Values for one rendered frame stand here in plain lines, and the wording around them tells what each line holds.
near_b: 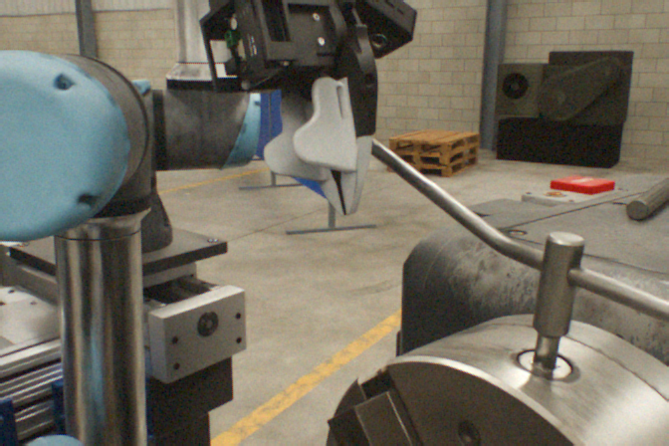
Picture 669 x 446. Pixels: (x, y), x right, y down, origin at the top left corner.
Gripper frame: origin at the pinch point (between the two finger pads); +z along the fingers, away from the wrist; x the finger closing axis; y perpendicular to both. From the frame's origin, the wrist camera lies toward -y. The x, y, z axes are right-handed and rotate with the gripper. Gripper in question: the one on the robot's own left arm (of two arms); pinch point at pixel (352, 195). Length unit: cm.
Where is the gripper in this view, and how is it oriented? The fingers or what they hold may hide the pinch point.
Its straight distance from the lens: 46.4
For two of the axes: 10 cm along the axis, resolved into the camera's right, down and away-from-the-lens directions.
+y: -7.7, 1.6, -6.2
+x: 6.0, -1.4, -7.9
